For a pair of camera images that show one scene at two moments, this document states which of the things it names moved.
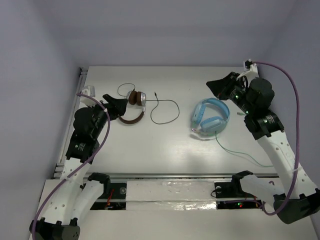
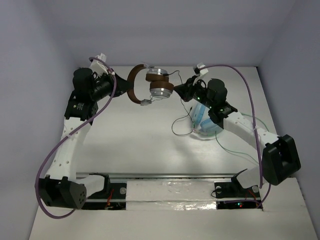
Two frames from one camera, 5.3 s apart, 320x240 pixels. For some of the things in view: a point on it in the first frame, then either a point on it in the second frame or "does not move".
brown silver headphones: [138, 98] to [160, 87]
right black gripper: [221, 87] to [185, 90]
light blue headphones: [210, 116] does not move
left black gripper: [108, 106] to [115, 84]
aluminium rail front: [184, 177] does not move
